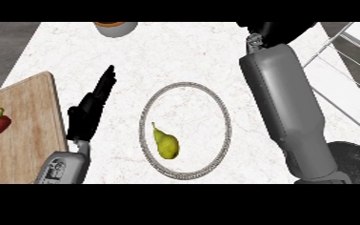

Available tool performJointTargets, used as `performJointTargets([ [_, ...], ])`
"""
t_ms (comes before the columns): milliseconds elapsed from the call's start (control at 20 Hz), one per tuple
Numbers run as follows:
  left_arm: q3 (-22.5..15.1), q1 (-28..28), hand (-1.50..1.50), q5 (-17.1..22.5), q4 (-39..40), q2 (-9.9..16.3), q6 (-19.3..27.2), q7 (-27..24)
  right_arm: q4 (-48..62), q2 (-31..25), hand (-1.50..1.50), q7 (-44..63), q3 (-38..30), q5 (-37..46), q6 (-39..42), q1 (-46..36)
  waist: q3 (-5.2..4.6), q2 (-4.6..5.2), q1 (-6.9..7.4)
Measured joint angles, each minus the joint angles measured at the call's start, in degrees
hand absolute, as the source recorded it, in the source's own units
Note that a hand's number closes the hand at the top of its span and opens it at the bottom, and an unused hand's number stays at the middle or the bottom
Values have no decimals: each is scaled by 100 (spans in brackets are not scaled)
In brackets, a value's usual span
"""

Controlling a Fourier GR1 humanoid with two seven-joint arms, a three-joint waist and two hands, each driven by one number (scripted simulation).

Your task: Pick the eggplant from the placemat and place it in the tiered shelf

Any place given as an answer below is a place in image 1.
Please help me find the red bell pepper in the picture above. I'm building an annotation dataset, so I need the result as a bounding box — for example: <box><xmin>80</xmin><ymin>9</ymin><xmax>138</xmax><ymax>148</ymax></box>
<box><xmin>0</xmin><ymin>107</ymin><xmax>13</xmax><ymax>134</ymax></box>

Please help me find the dark grey round object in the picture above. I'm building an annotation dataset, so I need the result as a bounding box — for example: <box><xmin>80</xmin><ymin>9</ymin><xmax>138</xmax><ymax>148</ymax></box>
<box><xmin>325</xmin><ymin>140</ymin><xmax>360</xmax><ymax>185</ymax></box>

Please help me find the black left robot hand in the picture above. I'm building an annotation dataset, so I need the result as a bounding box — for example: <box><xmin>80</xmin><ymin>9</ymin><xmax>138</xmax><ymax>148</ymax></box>
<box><xmin>66</xmin><ymin>64</ymin><xmax>117</xmax><ymax>143</ymax></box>

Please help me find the wooden cutting board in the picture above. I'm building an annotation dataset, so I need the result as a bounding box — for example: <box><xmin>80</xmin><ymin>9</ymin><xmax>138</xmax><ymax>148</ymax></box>
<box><xmin>0</xmin><ymin>71</ymin><xmax>70</xmax><ymax>185</ymax></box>

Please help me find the round white placemat grey rim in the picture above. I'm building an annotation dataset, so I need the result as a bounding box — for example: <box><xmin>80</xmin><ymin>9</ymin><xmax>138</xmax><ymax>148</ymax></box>
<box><xmin>137</xmin><ymin>81</ymin><xmax>232</xmax><ymax>181</ymax></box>

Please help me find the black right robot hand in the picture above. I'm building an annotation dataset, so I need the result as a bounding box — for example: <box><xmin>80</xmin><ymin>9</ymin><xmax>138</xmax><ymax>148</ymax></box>
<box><xmin>234</xmin><ymin>21</ymin><xmax>318</xmax><ymax>49</ymax></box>

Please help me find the yellow-green pear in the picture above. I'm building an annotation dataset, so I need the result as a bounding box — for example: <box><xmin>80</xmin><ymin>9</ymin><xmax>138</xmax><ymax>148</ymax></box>
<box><xmin>150</xmin><ymin>121</ymin><xmax>181</xmax><ymax>160</ymax></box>

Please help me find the white wire tiered shelf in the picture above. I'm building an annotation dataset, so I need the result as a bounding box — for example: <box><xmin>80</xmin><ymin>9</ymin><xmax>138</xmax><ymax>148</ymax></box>
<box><xmin>300</xmin><ymin>21</ymin><xmax>360</xmax><ymax>128</ymax></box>

